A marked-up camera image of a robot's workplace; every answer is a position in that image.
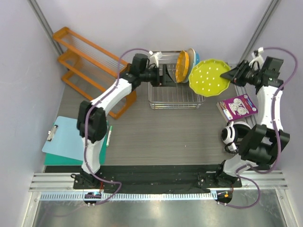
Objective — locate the green dotted plate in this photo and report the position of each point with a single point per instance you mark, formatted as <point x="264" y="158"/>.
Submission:
<point x="205" y="78"/>

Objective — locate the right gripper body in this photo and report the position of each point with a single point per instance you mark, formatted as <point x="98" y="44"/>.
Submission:
<point x="248" y="75"/>

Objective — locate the light blue clipboard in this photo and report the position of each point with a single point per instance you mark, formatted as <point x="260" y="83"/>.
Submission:
<point x="64" y="139"/>

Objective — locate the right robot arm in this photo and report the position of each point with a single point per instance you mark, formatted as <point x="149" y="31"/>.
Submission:
<point x="261" y="144"/>

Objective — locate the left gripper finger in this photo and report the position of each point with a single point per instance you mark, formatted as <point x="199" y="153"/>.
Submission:
<point x="166" y="77"/>
<point x="168" y="83"/>

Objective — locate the cream and blue plate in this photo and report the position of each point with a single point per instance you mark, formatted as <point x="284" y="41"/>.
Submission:
<point x="190" y="67"/>

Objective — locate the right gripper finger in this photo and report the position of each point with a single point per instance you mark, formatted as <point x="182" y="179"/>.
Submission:
<point x="238" y="71"/>
<point x="233" y="80"/>

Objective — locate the orange dotted plate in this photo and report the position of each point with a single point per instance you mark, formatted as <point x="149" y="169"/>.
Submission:
<point x="182" y="66"/>

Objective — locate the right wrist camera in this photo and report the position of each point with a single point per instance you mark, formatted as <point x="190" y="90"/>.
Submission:
<point x="257" y="60"/>

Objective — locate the white headphones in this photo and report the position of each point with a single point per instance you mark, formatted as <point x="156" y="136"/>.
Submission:
<point x="232" y="134"/>

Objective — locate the blue dotted plate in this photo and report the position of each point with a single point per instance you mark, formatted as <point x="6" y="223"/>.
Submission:
<point x="196" y="56"/>

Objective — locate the green white marker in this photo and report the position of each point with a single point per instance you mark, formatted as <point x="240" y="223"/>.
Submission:
<point x="109" y="135"/>

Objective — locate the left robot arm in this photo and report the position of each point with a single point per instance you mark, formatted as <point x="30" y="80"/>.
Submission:
<point x="92" y="116"/>

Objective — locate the metal wire dish rack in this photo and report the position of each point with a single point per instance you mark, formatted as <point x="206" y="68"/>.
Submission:
<point x="179" y="97"/>

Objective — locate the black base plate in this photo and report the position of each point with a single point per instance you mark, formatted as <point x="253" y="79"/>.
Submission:
<point x="158" y="179"/>

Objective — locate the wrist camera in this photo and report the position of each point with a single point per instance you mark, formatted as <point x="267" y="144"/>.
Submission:
<point x="257" y="60"/>
<point x="154" y="58"/>

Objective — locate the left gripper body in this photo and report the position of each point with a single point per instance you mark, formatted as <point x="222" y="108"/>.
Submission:
<point x="152" y="76"/>

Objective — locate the purple book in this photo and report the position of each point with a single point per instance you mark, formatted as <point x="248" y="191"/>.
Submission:
<point x="236" y="108"/>

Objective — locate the green folder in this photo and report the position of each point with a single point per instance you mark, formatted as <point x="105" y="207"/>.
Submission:
<point x="54" y="160"/>

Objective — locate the orange wooden shelf rack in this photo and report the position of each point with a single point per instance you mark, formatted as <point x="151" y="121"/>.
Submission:
<point x="91" y="68"/>

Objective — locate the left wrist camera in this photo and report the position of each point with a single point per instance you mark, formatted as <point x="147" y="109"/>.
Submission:
<point x="154" y="58"/>

